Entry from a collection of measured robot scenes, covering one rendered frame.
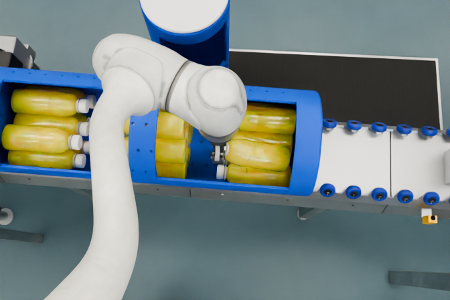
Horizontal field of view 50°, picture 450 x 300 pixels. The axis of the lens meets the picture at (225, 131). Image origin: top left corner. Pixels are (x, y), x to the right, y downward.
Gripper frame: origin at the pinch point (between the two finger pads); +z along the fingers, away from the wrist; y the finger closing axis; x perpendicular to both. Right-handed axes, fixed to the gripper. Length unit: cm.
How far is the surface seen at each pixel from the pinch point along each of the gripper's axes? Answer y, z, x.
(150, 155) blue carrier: -3.5, 1.0, 16.9
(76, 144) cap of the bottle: -0.6, 8.6, 37.9
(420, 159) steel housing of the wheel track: 7, 29, -60
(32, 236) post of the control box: -23, 108, 84
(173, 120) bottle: 6.4, 2.5, 12.5
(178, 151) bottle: -0.7, 6.9, 10.8
